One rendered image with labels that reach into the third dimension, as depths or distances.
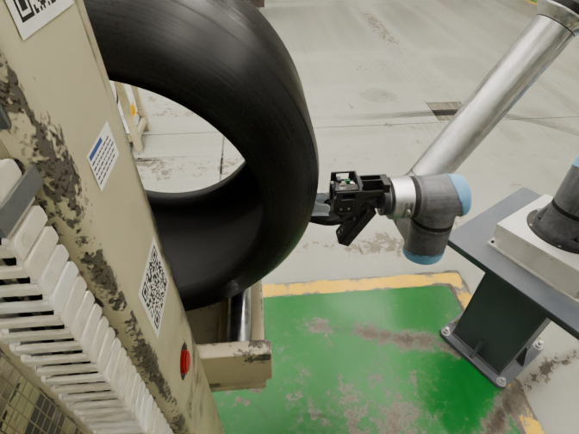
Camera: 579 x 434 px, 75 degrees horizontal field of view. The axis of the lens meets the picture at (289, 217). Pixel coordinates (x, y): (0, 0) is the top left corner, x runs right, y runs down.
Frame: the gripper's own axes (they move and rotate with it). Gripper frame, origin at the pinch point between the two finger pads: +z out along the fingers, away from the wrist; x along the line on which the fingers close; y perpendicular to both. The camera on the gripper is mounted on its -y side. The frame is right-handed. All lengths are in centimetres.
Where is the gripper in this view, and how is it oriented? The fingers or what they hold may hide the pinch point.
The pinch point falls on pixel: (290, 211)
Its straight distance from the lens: 79.0
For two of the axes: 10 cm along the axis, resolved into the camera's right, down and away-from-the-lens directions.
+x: 0.8, 6.7, -7.4
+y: 0.0, -7.4, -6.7
